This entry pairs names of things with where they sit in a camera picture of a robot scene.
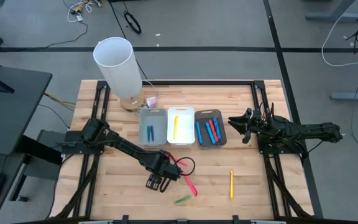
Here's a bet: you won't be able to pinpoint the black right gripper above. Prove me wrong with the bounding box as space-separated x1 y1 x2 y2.
227 108 267 144

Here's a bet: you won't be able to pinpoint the green marker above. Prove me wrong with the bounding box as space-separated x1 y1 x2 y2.
173 194 193 205

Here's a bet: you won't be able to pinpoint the thick blue marker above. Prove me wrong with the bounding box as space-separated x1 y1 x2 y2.
204 121 216 144

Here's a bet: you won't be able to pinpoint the yellow marker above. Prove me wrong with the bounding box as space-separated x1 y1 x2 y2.
228 169 234 200
173 115 180 140

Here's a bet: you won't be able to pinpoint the dark translucent plastic bin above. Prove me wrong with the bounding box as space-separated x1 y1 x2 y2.
194 108 228 151

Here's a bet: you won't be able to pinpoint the white plastic bin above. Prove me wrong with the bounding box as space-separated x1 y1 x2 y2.
167 106 196 147

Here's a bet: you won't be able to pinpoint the grey plastic bin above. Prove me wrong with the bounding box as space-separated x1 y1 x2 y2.
139 108 168 147

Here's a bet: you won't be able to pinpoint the grey desk foot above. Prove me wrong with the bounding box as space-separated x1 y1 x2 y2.
305 0 358 22
330 85 358 102

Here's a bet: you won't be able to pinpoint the white cylindrical lamp shade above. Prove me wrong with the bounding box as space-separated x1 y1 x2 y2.
92 36 145 112

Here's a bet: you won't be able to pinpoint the desk leg with caster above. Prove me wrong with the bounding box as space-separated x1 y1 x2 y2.
9 129 71 203

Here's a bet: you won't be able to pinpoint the black desk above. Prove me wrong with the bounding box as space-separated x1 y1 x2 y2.
0 63 53 224

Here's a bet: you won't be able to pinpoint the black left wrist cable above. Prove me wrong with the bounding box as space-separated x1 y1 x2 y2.
178 156 196 177

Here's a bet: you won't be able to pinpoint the black aluminium table frame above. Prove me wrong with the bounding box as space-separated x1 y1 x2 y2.
50 80 315 224

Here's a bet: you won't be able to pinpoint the long white cable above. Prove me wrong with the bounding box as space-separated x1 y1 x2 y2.
321 0 358 68

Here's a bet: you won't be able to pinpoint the yellow cables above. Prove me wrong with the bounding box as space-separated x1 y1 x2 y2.
44 92 76 111

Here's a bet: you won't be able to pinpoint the black cable coil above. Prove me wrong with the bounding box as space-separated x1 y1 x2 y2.
123 11 142 35

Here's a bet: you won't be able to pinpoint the white cable bundle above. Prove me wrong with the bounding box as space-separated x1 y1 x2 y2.
62 0 104 23

